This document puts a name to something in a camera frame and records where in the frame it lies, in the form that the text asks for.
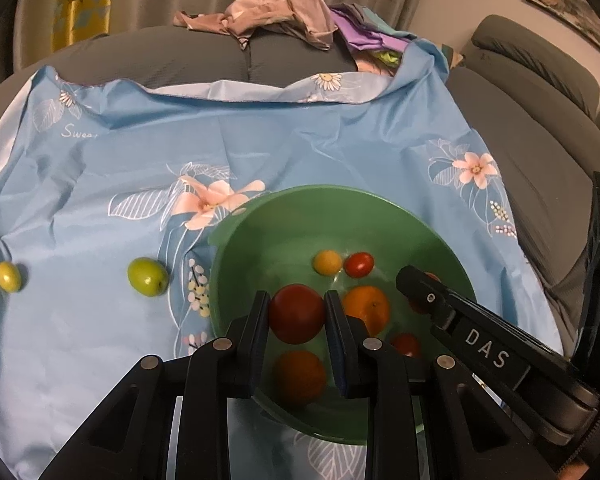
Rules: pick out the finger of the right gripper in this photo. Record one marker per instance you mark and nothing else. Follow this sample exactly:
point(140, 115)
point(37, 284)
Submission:
point(537, 383)

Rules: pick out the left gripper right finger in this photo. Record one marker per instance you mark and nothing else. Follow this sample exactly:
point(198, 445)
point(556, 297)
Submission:
point(433, 414)

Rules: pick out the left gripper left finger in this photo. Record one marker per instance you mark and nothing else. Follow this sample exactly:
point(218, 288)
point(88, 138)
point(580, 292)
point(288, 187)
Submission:
point(128, 435)

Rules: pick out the large red tomato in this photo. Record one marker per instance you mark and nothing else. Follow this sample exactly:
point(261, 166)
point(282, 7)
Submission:
point(407, 344)

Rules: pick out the large orange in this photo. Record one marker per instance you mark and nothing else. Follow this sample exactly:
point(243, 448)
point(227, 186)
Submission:
point(299, 377)

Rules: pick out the small orange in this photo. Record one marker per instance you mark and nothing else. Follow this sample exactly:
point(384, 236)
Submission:
point(370, 304)

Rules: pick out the large green fruit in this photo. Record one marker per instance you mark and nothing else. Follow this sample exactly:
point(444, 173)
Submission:
point(148, 277)

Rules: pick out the small red cherry tomato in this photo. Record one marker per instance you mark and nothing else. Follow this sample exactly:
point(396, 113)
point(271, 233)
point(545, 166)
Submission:
point(359, 264)

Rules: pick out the small yellow-green fruit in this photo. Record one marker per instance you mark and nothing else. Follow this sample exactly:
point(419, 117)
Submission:
point(10, 278)

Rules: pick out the green plastic bowl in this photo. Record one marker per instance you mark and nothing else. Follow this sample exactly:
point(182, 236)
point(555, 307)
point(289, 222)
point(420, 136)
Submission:
point(324, 237)

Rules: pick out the grey sofa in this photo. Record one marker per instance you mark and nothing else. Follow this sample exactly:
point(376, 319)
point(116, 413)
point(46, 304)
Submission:
point(514, 88)

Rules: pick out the blue floral cloth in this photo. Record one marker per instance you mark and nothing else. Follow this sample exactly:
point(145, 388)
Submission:
point(94, 176)

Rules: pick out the purple clothes pile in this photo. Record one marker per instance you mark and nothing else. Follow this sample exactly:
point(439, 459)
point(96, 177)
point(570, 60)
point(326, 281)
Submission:
point(374, 45)

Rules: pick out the yellow patterned curtain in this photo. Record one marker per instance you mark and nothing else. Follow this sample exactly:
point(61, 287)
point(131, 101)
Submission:
point(78, 20)

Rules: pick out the pink clothes pile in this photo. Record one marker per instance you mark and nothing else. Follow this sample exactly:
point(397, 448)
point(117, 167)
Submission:
point(309, 20)

